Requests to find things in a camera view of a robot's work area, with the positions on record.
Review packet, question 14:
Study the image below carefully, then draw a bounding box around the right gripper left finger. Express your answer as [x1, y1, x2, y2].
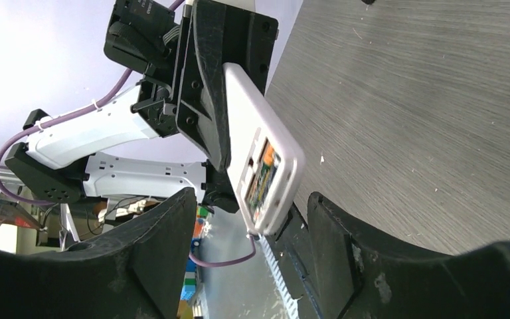
[0, 187, 197, 318]

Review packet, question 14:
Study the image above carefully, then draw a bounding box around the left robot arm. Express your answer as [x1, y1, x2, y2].
[0, 1, 279, 213]

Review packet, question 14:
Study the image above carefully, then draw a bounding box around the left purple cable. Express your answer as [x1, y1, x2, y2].
[0, 0, 187, 207]

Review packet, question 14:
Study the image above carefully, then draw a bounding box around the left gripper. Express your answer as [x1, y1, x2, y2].
[129, 1, 279, 172]

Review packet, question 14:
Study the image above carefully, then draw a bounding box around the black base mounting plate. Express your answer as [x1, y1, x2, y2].
[260, 205, 323, 318]

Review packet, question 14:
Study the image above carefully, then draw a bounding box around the small white remote control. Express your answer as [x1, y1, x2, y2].
[223, 62, 306, 235]

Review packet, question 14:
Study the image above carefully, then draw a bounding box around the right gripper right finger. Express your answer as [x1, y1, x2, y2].
[307, 192, 510, 318]

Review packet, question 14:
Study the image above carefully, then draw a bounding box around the orange battery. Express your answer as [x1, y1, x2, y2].
[246, 140, 282, 211]

